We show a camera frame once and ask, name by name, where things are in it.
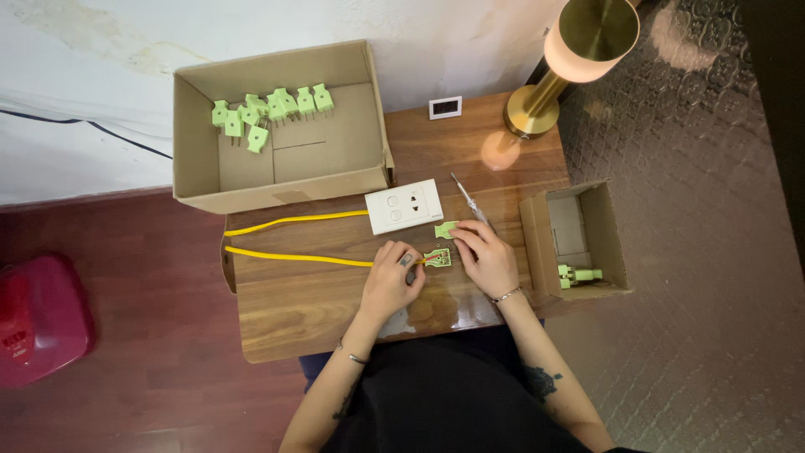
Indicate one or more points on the person's right hand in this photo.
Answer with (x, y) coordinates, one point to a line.
(490, 261)

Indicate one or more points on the person's left hand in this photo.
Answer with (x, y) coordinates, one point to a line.
(387, 286)

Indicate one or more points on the green plug base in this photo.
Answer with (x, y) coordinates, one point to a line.
(439, 258)

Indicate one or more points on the green plug cover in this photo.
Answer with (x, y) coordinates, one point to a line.
(444, 231)

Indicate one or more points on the assembled green plug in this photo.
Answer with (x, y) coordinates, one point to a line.
(565, 277)
(588, 275)

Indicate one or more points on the small cardboard box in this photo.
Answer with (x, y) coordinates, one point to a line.
(569, 242)

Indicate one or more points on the person's black clothing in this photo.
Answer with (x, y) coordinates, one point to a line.
(453, 396)

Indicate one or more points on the large cardboard box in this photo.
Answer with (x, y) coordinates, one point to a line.
(295, 163)

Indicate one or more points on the small white digital clock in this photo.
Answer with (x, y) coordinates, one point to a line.
(445, 107)

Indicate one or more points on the group of green plugs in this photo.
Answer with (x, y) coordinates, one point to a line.
(277, 110)

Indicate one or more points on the brass table lamp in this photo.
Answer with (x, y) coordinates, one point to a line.
(582, 44)

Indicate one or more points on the dark cabinet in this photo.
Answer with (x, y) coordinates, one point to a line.
(777, 113)

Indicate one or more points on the red plastic appliance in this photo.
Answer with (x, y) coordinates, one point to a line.
(41, 321)

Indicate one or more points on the white wall socket plate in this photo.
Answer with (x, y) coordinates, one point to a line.
(404, 206)

